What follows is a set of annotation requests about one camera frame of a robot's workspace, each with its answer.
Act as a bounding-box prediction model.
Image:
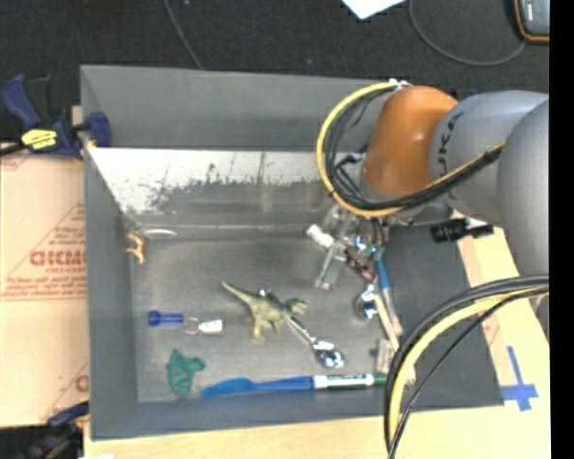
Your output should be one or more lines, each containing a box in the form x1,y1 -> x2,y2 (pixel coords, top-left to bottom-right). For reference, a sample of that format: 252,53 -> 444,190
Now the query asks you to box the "grey metal bin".
78,64 -> 504,442

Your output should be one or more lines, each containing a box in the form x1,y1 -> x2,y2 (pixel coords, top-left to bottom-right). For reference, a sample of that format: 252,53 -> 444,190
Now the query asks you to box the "green and white marker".
312,372 -> 389,392

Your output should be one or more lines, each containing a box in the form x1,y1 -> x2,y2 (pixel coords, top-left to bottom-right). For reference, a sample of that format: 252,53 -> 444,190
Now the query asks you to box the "blue and beige brush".
371,251 -> 405,339

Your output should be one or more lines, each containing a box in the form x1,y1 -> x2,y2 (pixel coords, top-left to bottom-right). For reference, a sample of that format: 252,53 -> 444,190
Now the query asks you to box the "black cylinder on white bracket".
430,218 -> 495,245

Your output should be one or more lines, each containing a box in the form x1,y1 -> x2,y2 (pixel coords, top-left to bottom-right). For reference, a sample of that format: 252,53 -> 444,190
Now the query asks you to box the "teal toy with red dots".
166,347 -> 208,400

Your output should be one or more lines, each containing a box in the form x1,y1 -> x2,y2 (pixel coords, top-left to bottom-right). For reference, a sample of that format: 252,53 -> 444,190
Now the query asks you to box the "small tan toy animal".
125,229 -> 148,266

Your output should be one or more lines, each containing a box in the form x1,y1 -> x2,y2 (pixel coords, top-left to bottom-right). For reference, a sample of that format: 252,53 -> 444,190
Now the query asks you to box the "brown cardboard board red print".
0,142 -> 93,430

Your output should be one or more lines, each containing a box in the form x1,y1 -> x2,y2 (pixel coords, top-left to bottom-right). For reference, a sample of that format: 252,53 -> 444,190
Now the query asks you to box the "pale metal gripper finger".
314,242 -> 347,291
306,223 -> 336,250

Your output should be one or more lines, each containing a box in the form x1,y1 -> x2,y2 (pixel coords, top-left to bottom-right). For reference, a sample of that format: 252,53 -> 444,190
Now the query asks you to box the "long metal spoon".
257,288 -> 346,370

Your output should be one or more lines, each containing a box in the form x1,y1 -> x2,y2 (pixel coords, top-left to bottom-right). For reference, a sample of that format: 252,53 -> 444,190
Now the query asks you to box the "short metal spoon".
353,282 -> 382,323

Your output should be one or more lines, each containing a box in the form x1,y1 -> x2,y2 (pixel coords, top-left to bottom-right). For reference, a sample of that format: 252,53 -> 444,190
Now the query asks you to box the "green toy dinosaur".
220,280 -> 309,344

